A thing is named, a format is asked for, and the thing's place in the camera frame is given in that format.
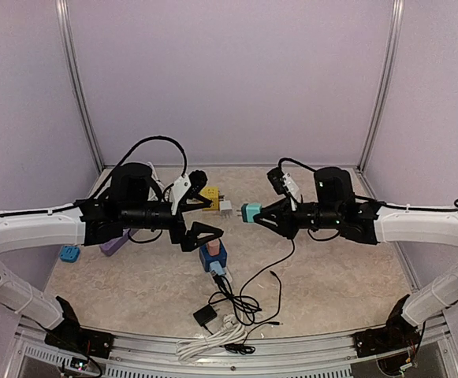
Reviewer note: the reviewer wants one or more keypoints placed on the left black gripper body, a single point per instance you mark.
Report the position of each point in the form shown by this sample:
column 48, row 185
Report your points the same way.
column 177, row 231

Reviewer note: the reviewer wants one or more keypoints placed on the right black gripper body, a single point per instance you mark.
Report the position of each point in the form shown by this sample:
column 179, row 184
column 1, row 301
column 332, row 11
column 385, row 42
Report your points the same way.
column 292, row 227

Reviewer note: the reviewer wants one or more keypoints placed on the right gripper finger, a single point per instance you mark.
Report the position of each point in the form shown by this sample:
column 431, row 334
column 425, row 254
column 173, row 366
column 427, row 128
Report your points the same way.
column 278, row 208
column 277, row 226

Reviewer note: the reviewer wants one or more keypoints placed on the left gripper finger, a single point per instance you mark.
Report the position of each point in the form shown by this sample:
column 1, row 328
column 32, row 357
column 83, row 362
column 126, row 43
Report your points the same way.
column 195, row 201
column 200, row 234

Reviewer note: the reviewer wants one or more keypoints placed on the yellow cube socket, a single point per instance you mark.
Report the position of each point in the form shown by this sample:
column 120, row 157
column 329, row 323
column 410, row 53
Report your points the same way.
column 211, row 193

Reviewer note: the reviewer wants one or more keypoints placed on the white plug adapter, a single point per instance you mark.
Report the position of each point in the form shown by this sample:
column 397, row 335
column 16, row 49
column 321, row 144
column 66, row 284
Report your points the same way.
column 225, row 208

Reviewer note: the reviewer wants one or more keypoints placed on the dark blue cube socket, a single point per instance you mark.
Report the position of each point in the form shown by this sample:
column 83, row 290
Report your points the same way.
column 206, row 259

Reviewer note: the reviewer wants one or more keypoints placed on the pink plug adapter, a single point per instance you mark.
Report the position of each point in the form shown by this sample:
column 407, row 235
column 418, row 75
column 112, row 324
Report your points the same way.
column 214, row 247

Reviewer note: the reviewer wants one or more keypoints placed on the teal plug adapter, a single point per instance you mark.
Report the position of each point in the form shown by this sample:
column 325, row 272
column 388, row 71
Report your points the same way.
column 248, row 211

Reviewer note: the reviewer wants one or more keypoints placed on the light blue plug adapter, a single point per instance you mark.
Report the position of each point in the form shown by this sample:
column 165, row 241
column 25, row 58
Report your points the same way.
column 216, row 268

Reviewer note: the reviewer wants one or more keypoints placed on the white power strip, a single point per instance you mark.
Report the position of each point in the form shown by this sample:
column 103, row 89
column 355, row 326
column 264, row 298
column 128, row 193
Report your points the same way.
column 224, row 278

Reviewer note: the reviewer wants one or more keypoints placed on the purple power strip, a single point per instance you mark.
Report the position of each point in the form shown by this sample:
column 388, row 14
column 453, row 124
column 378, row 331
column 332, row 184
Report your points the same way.
column 114, row 245

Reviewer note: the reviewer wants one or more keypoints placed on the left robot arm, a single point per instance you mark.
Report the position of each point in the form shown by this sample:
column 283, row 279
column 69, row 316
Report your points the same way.
column 128, row 198

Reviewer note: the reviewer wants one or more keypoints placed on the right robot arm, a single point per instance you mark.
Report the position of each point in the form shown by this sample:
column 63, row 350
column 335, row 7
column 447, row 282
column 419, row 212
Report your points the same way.
column 368, row 221

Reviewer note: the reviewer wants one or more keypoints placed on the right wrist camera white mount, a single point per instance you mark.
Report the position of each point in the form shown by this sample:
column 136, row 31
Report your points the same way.
column 283, row 184

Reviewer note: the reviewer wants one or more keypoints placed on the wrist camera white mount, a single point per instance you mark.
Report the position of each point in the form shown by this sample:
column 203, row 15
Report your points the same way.
column 283, row 184
column 194, row 182

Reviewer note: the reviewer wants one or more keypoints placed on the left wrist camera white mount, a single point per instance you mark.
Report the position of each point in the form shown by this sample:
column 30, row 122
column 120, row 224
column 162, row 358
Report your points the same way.
column 194, row 182

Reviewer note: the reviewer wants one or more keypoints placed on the black power adapter with cable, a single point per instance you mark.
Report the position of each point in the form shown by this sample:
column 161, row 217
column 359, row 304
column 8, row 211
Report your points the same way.
column 207, row 314

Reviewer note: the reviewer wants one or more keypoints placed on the right aluminium corner post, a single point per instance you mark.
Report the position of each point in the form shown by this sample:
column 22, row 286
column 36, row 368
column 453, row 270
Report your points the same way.
column 384, row 84

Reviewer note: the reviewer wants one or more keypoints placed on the aluminium corner post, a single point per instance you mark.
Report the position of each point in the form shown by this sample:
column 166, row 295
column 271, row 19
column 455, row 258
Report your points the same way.
column 384, row 84
column 68, row 45

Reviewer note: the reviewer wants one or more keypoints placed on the aluminium front rail frame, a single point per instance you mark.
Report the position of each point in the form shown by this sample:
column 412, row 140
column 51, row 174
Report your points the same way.
column 327, row 355

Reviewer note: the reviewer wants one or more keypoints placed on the left aluminium corner post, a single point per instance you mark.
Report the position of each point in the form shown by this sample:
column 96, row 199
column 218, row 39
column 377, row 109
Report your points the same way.
column 68, row 45

